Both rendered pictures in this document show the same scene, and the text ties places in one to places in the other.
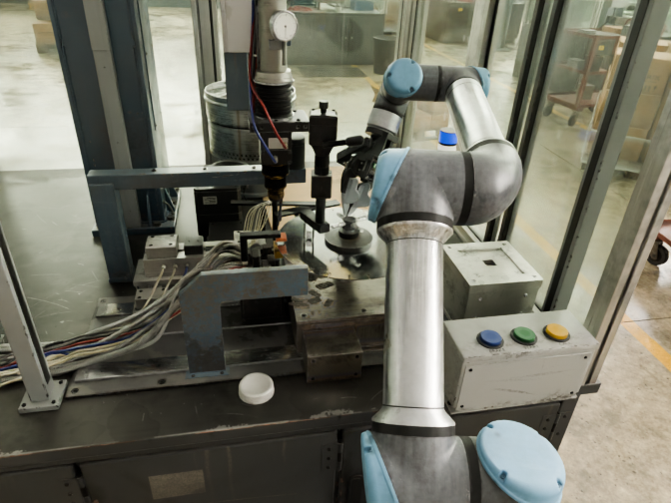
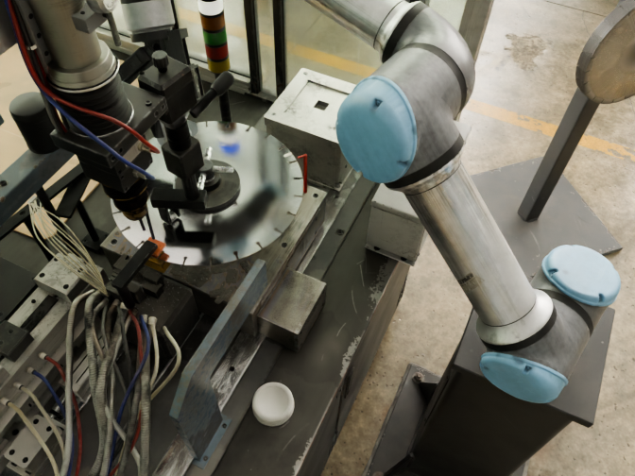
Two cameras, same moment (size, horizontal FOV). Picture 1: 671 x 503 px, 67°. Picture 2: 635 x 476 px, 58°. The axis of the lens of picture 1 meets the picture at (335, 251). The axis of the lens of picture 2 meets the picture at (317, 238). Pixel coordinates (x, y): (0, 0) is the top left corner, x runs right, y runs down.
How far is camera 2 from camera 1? 0.65 m
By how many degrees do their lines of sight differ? 45
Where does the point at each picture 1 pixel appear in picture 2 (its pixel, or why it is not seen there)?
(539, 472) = (607, 274)
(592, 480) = not seen: hidden behind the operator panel
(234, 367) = (225, 409)
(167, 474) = not seen: outside the picture
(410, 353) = (506, 273)
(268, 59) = (80, 46)
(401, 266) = (457, 208)
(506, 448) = (580, 277)
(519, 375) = not seen: hidden behind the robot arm
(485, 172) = (465, 60)
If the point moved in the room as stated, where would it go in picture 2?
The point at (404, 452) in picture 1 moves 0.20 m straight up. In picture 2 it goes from (551, 345) to (614, 266)
